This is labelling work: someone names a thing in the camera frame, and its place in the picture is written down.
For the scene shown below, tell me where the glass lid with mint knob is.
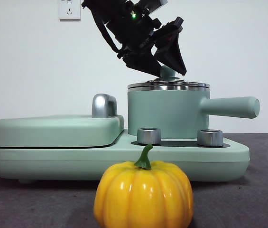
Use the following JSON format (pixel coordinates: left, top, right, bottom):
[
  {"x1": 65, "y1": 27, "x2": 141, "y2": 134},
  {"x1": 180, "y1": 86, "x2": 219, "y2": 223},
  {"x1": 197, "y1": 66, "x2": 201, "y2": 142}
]
[{"x1": 127, "y1": 66, "x2": 211, "y2": 90}]

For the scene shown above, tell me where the yellow toy pumpkin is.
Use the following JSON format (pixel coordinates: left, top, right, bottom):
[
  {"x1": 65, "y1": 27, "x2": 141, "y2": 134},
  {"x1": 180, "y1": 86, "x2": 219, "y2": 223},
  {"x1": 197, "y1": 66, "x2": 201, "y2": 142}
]
[{"x1": 93, "y1": 143, "x2": 194, "y2": 228}]

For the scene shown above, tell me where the silver control dial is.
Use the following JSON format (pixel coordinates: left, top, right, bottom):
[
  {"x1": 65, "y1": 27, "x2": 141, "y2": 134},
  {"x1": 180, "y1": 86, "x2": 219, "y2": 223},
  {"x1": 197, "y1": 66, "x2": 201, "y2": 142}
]
[
  {"x1": 136, "y1": 127, "x2": 162, "y2": 145},
  {"x1": 197, "y1": 129, "x2": 224, "y2": 147}
]

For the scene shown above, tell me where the mint green breakfast maker base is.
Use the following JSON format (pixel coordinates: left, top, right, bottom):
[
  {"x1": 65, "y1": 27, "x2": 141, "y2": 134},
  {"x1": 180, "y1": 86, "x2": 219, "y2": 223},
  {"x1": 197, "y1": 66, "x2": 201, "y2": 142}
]
[{"x1": 0, "y1": 130, "x2": 251, "y2": 185}]

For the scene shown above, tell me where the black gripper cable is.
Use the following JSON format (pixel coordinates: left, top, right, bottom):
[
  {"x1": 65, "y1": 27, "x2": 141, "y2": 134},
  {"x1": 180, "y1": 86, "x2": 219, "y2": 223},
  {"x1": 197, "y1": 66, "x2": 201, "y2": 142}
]
[{"x1": 92, "y1": 4, "x2": 122, "y2": 54}]

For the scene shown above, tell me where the mint green pot with handle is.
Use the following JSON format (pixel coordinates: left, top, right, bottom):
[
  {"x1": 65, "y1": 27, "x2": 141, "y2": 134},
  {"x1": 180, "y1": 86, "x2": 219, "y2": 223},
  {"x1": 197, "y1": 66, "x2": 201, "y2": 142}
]
[{"x1": 127, "y1": 83, "x2": 260, "y2": 141}]

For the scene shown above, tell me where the white wall socket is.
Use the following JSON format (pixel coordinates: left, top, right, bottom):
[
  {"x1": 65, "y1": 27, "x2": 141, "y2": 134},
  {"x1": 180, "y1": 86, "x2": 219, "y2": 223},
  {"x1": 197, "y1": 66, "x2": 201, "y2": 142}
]
[{"x1": 58, "y1": 0, "x2": 81, "y2": 21}]

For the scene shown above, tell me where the mint green cover, silver handle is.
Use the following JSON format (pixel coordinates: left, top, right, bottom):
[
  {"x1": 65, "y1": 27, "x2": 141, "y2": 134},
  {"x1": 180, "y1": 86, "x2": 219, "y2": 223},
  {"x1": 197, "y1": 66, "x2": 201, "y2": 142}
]
[{"x1": 0, "y1": 94, "x2": 125, "y2": 148}]

